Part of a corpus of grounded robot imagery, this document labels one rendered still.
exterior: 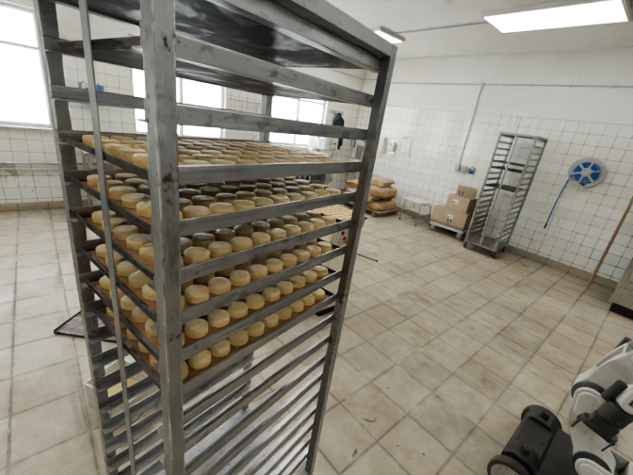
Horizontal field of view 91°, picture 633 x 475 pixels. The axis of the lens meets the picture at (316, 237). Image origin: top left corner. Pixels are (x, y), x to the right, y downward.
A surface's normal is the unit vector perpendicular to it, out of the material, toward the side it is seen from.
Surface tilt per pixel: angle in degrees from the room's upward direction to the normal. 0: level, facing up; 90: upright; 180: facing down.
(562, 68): 90
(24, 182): 90
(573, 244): 90
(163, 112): 90
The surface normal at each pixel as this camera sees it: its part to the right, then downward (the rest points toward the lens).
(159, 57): 0.77, 0.32
